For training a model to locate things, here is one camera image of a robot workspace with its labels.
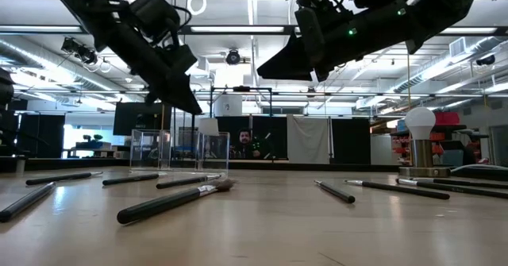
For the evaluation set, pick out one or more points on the shelf with red bins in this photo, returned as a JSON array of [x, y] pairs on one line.
[[446, 118]]

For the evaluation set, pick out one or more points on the black ceiling camera pair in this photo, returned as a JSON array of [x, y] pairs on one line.
[[79, 51]]

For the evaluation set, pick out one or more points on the brass lamp with white bulb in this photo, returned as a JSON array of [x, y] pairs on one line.
[[420, 123]]

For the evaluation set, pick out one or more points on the black powder brush silver ferrule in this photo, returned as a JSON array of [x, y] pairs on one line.
[[468, 190]]

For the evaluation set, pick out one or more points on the black table edge frame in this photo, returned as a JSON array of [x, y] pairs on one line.
[[317, 166]]

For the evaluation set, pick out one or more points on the person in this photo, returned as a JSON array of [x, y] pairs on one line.
[[245, 138]]

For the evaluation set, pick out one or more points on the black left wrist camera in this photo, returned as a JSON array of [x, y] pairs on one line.
[[180, 59]]

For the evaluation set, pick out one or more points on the white hanging cloth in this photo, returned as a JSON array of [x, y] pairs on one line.
[[307, 139]]

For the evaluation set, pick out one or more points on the black gantry frame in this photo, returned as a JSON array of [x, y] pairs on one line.
[[254, 89]]

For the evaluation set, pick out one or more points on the black curtain panel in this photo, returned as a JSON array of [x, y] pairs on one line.
[[278, 127], [351, 139], [39, 135]]

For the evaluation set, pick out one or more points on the black monitor screen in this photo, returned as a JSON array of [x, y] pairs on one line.
[[135, 119]]

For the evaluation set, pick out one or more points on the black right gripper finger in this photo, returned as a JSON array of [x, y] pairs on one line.
[[293, 74], [291, 57]]

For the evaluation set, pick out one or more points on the small grey post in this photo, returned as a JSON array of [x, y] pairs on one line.
[[20, 166]]

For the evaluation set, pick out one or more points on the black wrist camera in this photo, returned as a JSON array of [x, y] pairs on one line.
[[180, 59], [307, 28]]

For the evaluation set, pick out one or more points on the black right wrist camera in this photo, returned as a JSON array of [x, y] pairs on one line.
[[307, 28]]

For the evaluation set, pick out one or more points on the large brush brown fluffy bristles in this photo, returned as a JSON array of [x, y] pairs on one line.
[[158, 204]]

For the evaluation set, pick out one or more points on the white background workbench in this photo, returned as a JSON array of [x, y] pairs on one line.
[[91, 145]]

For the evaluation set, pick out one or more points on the white shade table lamp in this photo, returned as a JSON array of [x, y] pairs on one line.
[[208, 127]]

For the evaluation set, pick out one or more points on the black brow comb brush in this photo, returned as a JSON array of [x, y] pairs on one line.
[[131, 178]]

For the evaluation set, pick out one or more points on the black background robot arm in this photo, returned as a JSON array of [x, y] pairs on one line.
[[268, 145]]

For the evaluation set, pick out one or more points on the white air vent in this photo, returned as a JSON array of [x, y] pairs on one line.
[[457, 47]]

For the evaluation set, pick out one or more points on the silver ceiling duct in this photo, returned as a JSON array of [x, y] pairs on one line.
[[436, 69], [24, 57]]

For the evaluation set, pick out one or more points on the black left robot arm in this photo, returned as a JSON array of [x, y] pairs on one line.
[[79, 4]]

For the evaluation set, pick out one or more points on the small black makeup brush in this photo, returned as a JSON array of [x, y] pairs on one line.
[[59, 177]]

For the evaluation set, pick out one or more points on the clear acrylic brush organizer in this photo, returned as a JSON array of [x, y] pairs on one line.
[[216, 151]]

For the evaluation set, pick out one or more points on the black ceiling light rail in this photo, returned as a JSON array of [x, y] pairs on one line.
[[289, 30]]

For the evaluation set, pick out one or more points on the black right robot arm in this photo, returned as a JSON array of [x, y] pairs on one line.
[[436, 4]]

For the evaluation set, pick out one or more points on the thin black makeup brush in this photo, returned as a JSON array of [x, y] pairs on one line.
[[405, 190]]

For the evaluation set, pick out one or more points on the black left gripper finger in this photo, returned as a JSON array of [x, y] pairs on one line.
[[182, 89], [174, 101]]

